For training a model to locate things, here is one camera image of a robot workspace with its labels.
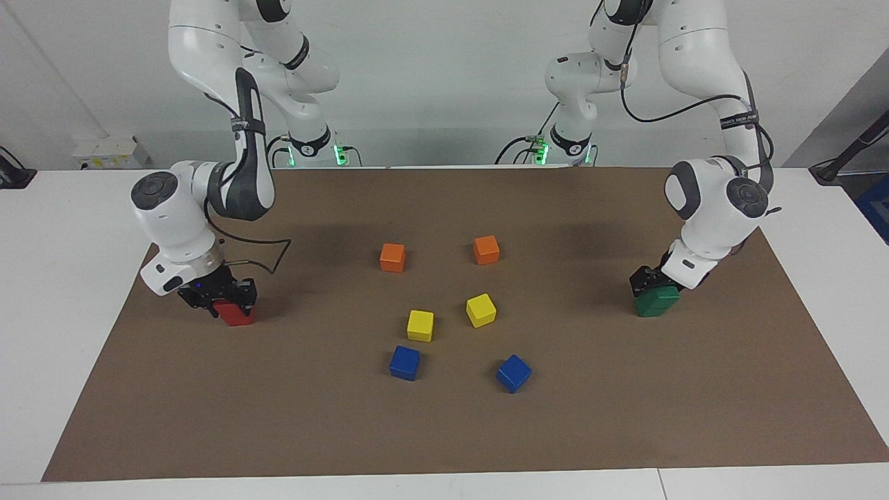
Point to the white power strip box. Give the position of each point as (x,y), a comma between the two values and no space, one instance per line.
(111,153)

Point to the yellow wooden block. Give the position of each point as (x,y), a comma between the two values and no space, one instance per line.
(480,310)
(420,326)

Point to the orange wooden block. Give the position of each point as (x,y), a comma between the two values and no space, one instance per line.
(392,257)
(486,250)

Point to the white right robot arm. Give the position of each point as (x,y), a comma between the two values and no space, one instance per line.
(208,69)

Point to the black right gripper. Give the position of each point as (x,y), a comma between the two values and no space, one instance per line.
(208,290)

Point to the blue wooden block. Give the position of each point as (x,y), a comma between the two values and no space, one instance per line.
(513,373)
(405,363)

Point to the blue crate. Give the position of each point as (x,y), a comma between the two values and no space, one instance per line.
(876,205)

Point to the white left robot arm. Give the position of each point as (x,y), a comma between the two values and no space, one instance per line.
(694,55)

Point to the brown table mat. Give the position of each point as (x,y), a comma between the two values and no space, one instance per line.
(444,430)

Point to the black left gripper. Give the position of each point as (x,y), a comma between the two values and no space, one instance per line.
(656,279)

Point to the black stand leg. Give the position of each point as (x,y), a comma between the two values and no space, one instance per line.
(826,170)

